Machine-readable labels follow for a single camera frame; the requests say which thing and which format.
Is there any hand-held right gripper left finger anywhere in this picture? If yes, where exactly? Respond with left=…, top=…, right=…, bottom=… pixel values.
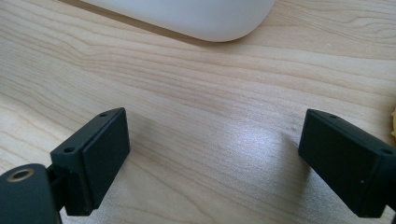
left=49, top=106, right=131, bottom=217

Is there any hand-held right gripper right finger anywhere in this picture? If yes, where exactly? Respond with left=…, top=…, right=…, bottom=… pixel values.
left=297, top=107, right=396, bottom=218

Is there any yellow object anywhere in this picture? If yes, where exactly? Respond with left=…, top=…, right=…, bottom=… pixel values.
left=390, top=106, right=396, bottom=138

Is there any white plate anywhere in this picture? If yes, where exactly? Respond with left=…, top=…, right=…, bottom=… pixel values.
left=81, top=0, right=276, bottom=43

